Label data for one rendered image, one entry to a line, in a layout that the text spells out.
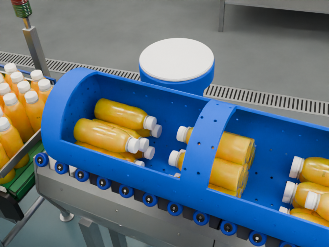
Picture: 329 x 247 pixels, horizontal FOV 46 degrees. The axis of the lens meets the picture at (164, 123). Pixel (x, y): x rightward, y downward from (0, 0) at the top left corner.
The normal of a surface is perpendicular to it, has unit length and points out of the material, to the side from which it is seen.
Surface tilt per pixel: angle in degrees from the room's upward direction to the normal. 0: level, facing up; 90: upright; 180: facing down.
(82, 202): 71
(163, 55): 0
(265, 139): 79
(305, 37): 0
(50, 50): 0
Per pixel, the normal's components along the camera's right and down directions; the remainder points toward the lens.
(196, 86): 0.46, 0.59
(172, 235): -0.41, 0.36
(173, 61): -0.05, -0.73
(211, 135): -0.20, -0.45
